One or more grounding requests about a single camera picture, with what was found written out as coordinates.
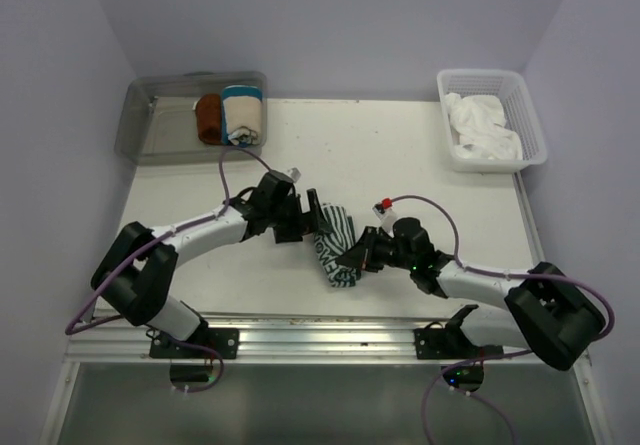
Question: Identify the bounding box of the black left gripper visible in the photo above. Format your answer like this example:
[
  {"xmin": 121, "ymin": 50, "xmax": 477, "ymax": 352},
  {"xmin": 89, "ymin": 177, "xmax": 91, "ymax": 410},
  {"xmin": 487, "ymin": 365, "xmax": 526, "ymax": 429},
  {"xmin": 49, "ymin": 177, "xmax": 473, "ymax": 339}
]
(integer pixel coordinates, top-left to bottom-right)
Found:
[{"xmin": 268, "ymin": 188, "xmax": 330, "ymax": 243}]

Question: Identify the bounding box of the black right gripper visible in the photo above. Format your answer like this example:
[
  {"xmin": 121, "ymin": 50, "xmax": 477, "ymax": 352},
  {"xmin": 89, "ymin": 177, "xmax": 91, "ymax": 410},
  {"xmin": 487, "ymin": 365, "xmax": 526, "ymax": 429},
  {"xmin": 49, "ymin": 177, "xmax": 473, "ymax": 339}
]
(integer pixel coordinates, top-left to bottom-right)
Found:
[{"xmin": 336, "ymin": 227, "xmax": 415, "ymax": 274}]

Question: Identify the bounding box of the green white striped towel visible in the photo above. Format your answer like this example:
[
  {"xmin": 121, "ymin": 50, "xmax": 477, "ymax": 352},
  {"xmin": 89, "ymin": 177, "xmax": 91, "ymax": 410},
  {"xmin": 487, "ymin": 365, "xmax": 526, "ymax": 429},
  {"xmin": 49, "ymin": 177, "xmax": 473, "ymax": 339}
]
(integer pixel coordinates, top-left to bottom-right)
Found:
[{"xmin": 313, "ymin": 203, "xmax": 361, "ymax": 288}]

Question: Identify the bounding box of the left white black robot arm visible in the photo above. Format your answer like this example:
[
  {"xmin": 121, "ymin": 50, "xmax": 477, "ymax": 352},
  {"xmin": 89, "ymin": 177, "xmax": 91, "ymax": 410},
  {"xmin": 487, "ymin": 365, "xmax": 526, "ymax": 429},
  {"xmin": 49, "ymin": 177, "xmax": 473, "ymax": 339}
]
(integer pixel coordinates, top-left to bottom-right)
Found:
[{"xmin": 91, "ymin": 171, "xmax": 331, "ymax": 358}]

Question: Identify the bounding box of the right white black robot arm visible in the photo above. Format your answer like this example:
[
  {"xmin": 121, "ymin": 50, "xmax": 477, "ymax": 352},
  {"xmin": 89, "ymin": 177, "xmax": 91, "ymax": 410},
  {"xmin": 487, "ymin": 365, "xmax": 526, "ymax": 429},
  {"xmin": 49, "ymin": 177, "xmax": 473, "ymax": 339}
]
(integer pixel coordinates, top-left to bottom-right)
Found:
[{"xmin": 337, "ymin": 218, "xmax": 606, "ymax": 371}]

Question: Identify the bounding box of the beige teal rolled towel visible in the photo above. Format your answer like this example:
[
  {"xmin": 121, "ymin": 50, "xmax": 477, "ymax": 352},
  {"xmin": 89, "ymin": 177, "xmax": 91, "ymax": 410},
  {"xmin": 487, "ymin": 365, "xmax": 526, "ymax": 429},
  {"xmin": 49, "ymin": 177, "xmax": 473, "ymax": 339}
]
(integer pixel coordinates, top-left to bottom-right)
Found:
[{"xmin": 221, "ymin": 85, "xmax": 263, "ymax": 148}]

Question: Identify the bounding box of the brown rolled towel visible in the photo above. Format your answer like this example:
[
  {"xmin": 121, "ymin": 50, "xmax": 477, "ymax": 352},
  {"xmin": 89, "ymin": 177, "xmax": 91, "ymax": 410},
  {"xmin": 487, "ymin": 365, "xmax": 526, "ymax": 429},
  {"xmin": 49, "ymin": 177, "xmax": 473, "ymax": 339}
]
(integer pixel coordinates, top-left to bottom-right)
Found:
[{"xmin": 195, "ymin": 94, "xmax": 222, "ymax": 145}]

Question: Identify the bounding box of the clear grey plastic bin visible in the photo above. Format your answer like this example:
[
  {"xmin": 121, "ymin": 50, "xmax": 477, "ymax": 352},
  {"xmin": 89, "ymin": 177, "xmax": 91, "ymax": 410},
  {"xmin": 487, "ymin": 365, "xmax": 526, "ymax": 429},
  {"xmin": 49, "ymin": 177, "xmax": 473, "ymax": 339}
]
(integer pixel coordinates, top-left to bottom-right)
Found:
[{"xmin": 114, "ymin": 71, "xmax": 267, "ymax": 166}]

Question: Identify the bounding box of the white plastic basket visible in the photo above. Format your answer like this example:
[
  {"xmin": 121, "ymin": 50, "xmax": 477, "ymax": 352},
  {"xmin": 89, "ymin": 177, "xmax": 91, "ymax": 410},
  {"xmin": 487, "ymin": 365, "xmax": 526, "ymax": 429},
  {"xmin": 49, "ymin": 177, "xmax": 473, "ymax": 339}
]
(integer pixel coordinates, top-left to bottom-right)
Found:
[{"xmin": 437, "ymin": 69, "xmax": 548, "ymax": 174}]

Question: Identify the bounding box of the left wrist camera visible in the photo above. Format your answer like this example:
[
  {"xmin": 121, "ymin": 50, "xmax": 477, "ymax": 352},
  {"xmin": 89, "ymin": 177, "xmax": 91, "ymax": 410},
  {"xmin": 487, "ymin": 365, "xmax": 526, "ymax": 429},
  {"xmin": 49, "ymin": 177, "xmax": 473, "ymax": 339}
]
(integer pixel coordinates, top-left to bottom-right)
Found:
[{"xmin": 285, "ymin": 167, "xmax": 301, "ymax": 182}]

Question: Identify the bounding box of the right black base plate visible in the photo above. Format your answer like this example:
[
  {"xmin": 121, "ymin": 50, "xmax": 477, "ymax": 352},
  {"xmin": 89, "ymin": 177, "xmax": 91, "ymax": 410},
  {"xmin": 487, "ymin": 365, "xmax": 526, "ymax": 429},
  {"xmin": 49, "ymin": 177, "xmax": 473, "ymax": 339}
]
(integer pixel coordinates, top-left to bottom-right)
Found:
[{"xmin": 413, "ymin": 322, "xmax": 504, "ymax": 360}]

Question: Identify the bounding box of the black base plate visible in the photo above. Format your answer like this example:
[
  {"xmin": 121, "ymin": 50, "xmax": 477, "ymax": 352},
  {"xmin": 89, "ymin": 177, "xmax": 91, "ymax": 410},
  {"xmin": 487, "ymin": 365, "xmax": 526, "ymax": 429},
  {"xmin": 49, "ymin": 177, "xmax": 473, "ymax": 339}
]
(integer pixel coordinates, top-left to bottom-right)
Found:
[
  {"xmin": 413, "ymin": 322, "xmax": 504, "ymax": 360},
  {"xmin": 146, "ymin": 328, "xmax": 240, "ymax": 360}
]

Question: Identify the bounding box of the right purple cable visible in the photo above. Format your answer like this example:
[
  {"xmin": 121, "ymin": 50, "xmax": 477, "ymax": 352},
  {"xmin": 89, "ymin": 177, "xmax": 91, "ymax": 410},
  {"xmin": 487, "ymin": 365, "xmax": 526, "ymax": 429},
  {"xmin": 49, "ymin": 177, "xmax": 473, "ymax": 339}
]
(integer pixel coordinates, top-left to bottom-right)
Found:
[{"xmin": 389, "ymin": 194, "xmax": 617, "ymax": 445}]

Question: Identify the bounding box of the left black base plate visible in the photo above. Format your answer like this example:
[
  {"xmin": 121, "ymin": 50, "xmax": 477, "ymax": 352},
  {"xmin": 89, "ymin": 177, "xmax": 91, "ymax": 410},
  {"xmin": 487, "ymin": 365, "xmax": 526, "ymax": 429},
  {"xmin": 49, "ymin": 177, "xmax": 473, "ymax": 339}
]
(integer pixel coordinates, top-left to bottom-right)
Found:
[{"xmin": 146, "ymin": 328, "xmax": 240, "ymax": 360}]

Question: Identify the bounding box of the aluminium mounting rail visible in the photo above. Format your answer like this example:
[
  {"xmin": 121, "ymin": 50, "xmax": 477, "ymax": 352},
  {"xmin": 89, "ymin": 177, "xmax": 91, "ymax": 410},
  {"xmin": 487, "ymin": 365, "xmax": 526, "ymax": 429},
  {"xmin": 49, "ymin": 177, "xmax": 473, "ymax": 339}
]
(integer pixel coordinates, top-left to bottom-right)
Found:
[{"xmin": 64, "ymin": 313, "xmax": 596, "ymax": 366}]

